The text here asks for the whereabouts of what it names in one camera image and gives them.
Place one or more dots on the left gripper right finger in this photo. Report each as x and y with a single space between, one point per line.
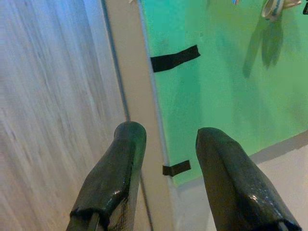
238 185

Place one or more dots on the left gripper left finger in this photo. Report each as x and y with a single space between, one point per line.
110 178

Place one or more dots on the green hook board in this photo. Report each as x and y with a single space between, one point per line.
216 96

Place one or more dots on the black tape strip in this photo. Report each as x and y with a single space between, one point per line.
175 59
176 167

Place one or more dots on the light wood grain door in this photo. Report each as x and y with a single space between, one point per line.
48 96

